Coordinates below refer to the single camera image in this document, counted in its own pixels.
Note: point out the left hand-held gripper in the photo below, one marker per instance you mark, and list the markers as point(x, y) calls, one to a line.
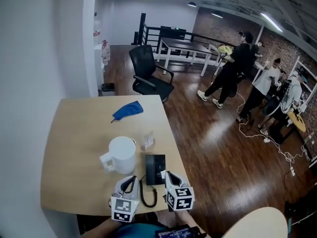
point(122, 204)

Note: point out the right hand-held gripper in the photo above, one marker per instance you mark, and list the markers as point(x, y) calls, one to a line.
point(179, 196)

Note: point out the black telephone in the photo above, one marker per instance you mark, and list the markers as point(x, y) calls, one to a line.
point(155, 168)

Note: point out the person's right forearm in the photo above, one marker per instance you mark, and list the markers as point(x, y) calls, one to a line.
point(184, 219)

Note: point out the person's blue shirt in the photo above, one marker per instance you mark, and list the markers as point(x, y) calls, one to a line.
point(138, 230)

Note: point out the black device with screen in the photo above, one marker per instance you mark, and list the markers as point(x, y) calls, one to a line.
point(178, 232)

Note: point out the white kettle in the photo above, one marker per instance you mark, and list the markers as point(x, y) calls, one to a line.
point(122, 155)

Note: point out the light wooden table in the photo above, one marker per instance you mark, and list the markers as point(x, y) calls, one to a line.
point(81, 157)

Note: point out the clear acrylic card holder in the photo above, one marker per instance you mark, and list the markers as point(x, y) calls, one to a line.
point(147, 140)

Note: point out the round light wooden tabletop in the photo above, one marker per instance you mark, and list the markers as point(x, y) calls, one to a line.
point(257, 224)

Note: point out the blue cloth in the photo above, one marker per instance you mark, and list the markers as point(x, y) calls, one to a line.
point(127, 110)

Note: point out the white power strip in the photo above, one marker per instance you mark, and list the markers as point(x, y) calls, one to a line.
point(266, 140)
point(292, 171)

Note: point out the black waste bin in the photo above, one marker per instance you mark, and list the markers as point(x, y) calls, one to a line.
point(108, 87)

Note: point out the black office chair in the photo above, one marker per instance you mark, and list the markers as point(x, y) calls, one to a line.
point(148, 78)

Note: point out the yellow round table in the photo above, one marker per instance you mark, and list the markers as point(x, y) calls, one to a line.
point(298, 121)

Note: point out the white-legged dark-top table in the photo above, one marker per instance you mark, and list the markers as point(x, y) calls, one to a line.
point(183, 47)

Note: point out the yellow bag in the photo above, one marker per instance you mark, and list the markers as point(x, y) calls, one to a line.
point(224, 49)

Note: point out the black stair railing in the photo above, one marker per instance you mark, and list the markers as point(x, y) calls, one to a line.
point(151, 33)

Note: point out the fluorescent ceiling light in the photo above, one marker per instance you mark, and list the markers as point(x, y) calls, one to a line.
point(271, 21)

